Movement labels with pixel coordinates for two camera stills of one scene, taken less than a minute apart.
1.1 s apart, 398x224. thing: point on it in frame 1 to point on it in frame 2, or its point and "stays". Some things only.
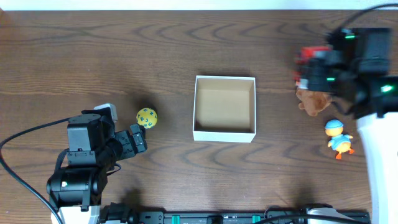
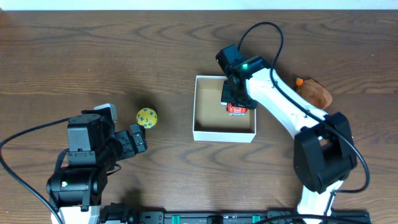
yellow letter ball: [147, 117] stays
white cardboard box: [225, 109] stays
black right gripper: [310, 76] to [226, 97]
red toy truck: [305, 55] to [236, 111]
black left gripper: [137, 140] stays
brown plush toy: [313, 101] stays
